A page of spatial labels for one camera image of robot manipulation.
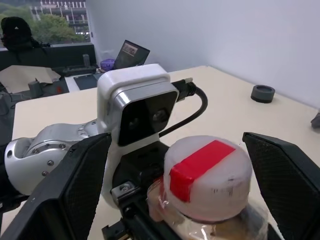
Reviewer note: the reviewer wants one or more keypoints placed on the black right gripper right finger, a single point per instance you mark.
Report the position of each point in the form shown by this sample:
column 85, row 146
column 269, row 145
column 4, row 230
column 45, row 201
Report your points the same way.
column 287, row 180

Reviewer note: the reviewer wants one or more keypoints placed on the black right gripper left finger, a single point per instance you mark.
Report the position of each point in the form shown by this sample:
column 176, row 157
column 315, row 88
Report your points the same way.
column 62, row 190

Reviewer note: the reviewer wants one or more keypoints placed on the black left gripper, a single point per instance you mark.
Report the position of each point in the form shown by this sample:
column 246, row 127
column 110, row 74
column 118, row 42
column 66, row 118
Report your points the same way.
column 135, row 172

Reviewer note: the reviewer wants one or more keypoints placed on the clear bottle with white cap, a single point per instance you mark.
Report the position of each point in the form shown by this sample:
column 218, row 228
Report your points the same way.
column 215, row 175

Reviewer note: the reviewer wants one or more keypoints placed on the small grey box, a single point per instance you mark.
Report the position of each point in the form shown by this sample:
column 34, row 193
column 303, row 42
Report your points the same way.
column 35, row 87

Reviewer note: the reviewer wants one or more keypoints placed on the purple round object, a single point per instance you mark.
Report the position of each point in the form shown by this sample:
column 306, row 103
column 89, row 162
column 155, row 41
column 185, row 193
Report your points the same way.
column 107, row 64

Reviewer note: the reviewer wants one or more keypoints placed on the black open laptop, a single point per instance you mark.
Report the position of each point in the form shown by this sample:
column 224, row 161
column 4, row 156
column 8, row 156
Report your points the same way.
column 131, row 55

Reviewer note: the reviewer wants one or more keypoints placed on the black tool case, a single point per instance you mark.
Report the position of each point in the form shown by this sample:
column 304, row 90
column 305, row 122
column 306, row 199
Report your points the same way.
column 75, row 70

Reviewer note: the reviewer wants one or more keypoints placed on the brown cardboard sheet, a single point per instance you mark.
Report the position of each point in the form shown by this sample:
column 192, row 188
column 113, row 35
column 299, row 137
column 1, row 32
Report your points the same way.
column 27, row 76

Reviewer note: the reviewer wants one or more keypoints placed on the black backpack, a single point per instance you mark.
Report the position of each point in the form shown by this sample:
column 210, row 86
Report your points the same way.
column 16, row 32

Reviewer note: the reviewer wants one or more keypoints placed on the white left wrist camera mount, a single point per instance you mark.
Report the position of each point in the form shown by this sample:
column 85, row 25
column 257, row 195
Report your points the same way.
column 132, row 85

